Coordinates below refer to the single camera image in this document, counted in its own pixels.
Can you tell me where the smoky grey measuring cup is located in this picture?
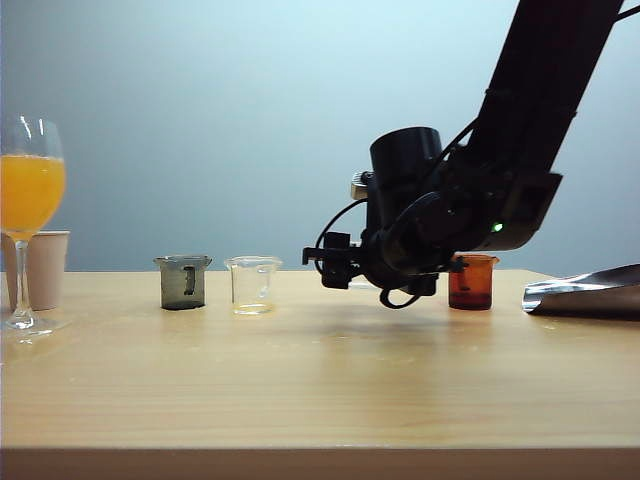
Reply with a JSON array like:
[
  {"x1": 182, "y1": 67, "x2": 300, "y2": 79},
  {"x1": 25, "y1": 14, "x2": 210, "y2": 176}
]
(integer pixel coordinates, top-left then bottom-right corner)
[{"x1": 153, "y1": 254, "x2": 215, "y2": 312}]

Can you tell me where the black looped cable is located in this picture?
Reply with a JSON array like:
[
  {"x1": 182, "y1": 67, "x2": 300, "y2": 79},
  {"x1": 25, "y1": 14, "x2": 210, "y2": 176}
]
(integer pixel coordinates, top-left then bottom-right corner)
[{"x1": 378, "y1": 286, "x2": 422, "y2": 309}]

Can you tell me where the beige paper cup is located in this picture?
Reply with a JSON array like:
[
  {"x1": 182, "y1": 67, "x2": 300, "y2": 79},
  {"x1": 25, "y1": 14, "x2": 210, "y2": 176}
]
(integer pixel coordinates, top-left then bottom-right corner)
[{"x1": 2, "y1": 230, "x2": 71, "y2": 312}]

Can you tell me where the wine glass with orange juice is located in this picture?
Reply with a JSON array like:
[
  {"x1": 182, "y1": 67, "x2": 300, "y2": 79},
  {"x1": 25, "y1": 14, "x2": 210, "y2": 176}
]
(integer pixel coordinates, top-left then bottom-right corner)
[{"x1": 0, "y1": 115, "x2": 69, "y2": 346}]

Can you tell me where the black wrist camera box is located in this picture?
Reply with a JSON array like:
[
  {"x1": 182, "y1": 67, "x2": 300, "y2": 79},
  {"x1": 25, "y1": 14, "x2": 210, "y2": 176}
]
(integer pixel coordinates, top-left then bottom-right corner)
[{"x1": 474, "y1": 172, "x2": 564, "y2": 251}]

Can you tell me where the amber measuring cup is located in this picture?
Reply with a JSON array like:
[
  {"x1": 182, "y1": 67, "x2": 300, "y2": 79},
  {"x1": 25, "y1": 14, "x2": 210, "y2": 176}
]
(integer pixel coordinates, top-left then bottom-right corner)
[{"x1": 447, "y1": 253, "x2": 501, "y2": 312}]

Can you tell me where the silver foil bag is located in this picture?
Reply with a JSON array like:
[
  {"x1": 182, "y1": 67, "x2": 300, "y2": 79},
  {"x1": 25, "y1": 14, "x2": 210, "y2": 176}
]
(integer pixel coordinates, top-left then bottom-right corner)
[{"x1": 521, "y1": 263, "x2": 640, "y2": 322}]

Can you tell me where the clear glass measuring cup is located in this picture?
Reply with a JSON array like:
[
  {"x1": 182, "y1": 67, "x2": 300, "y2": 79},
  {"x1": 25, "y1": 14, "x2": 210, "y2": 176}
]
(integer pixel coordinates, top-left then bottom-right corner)
[{"x1": 223, "y1": 255, "x2": 284, "y2": 317}]

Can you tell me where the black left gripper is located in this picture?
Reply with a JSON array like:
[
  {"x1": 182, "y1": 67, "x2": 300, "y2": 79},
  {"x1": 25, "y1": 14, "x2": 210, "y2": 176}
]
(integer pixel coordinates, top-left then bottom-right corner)
[{"x1": 302, "y1": 192, "x2": 476, "y2": 296}]

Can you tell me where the thin black cable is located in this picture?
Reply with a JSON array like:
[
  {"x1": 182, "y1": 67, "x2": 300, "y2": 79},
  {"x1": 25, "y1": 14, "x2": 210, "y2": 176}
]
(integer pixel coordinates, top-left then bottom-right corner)
[{"x1": 317, "y1": 198, "x2": 369, "y2": 251}]

